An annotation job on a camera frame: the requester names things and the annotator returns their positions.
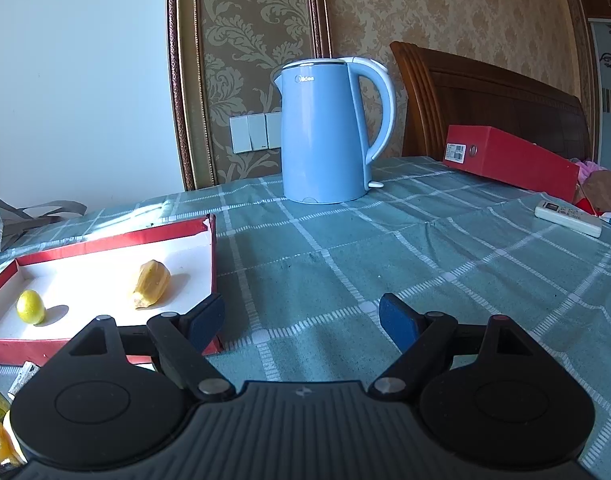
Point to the wooden headboard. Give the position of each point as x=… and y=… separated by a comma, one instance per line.
x=485, y=95

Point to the white wall switch panel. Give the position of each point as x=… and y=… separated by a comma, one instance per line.
x=255, y=132

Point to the green checked tablecloth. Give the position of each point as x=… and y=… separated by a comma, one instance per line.
x=360, y=260

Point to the yellow-green lime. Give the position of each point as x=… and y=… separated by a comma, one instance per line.
x=31, y=306

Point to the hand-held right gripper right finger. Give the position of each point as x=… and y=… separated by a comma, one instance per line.
x=398, y=322

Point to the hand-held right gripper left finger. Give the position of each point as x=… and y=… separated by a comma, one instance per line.
x=208, y=317

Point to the white remote control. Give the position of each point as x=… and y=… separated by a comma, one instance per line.
x=568, y=215

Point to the red cardboard tray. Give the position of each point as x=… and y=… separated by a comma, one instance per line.
x=85, y=280

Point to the brown paper bag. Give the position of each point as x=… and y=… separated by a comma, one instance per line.
x=605, y=187

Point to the yellow starfruit piece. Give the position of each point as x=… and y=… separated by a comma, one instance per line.
x=152, y=285

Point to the blue electric kettle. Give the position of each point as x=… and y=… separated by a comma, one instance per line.
x=325, y=135

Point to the red cardboard box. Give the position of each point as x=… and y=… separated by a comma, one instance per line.
x=515, y=155

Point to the pink cloth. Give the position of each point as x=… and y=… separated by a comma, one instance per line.
x=593, y=165

